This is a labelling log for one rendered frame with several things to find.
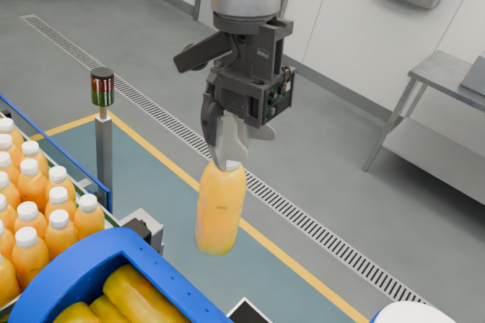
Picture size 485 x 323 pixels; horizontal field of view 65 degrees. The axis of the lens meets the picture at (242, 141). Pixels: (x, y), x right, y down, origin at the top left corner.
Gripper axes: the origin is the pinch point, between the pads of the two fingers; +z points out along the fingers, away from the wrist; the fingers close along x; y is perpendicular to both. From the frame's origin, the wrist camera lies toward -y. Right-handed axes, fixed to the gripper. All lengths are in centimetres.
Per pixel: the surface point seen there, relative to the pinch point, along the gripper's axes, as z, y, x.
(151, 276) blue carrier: 25.1, -9.1, -9.8
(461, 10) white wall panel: 47, -19, 315
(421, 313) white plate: 54, 32, 36
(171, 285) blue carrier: 26.5, -6.0, -8.3
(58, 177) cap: 30, -52, -3
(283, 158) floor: 147, -88, 177
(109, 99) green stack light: 21, -62, 22
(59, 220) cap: 31, -40, -10
